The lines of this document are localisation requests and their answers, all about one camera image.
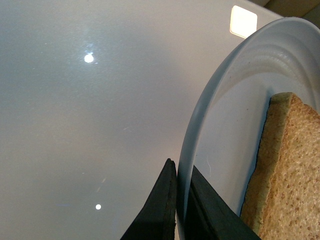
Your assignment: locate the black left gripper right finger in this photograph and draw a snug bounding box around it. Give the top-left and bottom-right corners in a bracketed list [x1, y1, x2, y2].
[186, 167, 259, 240]

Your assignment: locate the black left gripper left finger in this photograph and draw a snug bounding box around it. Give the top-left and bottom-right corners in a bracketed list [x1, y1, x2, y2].
[121, 159, 177, 240]

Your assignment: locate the brown bread slice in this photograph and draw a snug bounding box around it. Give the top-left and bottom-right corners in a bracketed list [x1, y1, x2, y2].
[240, 92, 320, 240]

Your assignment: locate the light blue ceramic plate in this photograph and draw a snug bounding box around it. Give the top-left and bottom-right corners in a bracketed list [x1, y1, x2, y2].
[177, 17, 320, 240]

